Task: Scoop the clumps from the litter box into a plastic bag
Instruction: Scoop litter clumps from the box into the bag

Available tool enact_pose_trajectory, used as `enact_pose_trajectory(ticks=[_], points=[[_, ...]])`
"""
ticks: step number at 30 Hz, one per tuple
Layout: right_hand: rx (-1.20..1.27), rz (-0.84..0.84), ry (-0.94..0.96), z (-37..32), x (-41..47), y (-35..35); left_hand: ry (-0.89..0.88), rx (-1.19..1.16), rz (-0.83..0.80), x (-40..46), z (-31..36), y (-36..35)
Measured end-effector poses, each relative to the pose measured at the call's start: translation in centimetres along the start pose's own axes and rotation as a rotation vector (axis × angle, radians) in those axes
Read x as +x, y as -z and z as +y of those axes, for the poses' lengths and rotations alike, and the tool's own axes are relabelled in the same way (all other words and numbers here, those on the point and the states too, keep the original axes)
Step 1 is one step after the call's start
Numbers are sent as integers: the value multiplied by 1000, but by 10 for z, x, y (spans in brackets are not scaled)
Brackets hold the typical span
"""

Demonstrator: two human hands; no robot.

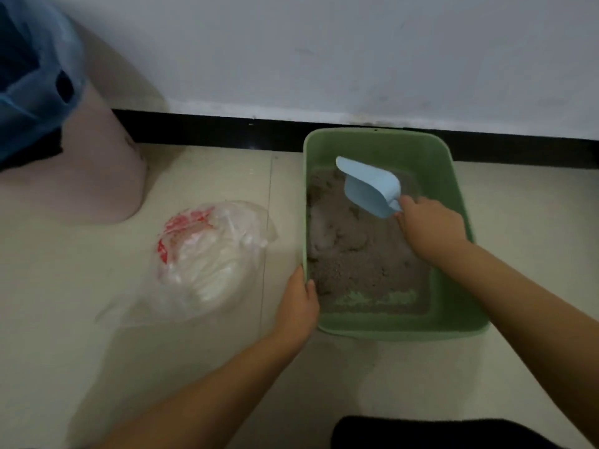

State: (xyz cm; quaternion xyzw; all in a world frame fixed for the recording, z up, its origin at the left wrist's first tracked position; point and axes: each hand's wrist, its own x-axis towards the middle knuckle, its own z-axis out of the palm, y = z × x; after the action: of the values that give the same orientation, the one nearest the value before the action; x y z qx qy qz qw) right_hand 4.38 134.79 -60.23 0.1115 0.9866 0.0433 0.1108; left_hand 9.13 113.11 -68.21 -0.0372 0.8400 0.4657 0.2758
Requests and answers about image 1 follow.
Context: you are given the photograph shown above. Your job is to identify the person's right hand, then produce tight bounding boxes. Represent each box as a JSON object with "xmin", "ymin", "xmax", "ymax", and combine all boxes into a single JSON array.
[{"xmin": 395, "ymin": 195, "xmax": 470, "ymax": 267}]

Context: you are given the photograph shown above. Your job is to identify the person's left hand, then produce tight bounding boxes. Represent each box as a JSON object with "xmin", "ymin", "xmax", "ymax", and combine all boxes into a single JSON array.
[{"xmin": 271, "ymin": 265, "xmax": 321, "ymax": 352}]

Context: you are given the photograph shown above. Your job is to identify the light blue plastic scoop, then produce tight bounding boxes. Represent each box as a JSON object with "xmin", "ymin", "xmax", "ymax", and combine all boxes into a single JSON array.
[{"xmin": 335, "ymin": 156, "xmax": 404, "ymax": 219}]

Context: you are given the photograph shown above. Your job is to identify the green plastic litter tray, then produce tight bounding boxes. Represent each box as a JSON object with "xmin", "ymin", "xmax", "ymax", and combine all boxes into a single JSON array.
[{"xmin": 302, "ymin": 128, "xmax": 490, "ymax": 342}]

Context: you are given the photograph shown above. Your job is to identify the person's right forearm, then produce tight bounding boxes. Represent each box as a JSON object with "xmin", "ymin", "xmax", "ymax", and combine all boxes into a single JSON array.
[{"xmin": 433, "ymin": 239, "xmax": 599, "ymax": 445}]

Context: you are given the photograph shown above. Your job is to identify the person's left forearm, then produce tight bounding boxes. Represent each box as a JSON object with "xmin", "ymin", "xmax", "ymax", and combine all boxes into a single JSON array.
[{"xmin": 96, "ymin": 333, "xmax": 300, "ymax": 449}]

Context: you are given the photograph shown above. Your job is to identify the grey cat litter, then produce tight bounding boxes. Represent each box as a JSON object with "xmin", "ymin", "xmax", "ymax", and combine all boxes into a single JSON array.
[{"xmin": 306, "ymin": 168, "xmax": 433, "ymax": 316}]

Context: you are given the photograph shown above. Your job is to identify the clear plastic bag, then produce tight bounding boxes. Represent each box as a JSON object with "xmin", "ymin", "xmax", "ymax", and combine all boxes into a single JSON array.
[{"xmin": 96, "ymin": 200, "xmax": 279, "ymax": 329}]

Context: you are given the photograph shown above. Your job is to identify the person's black trousers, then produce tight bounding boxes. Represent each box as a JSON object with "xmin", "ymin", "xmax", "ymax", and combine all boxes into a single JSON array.
[{"xmin": 331, "ymin": 416, "xmax": 564, "ymax": 449}]

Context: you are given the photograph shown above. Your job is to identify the pink plastic trash bin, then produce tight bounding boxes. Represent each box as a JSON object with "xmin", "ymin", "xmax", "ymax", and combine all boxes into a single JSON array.
[{"xmin": 0, "ymin": 84, "xmax": 149, "ymax": 225}]

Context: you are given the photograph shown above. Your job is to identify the blue trash bag liner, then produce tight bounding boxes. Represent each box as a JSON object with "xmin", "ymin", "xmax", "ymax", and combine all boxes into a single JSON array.
[{"xmin": 0, "ymin": 0, "xmax": 89, "ymax": 164}]

